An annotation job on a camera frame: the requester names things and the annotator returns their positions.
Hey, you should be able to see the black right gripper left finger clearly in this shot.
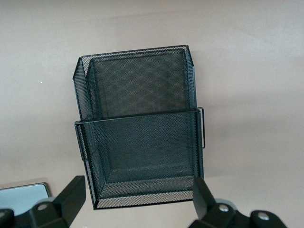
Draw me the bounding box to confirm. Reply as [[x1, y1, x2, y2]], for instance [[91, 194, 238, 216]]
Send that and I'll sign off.
[[28, 175, 86, 228]]

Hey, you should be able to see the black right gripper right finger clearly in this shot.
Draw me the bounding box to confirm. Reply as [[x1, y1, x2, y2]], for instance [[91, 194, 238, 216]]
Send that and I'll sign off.
[[192, 177, 240, 228]]

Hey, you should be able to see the silver laptop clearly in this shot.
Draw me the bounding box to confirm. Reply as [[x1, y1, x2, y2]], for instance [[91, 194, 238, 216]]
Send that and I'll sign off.
[[0, 182, 50, 211]]

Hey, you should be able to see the black wire mesh organizer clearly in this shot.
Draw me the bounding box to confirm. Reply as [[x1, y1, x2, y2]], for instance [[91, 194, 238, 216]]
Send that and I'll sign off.
[[70, 44, 207, 211]]

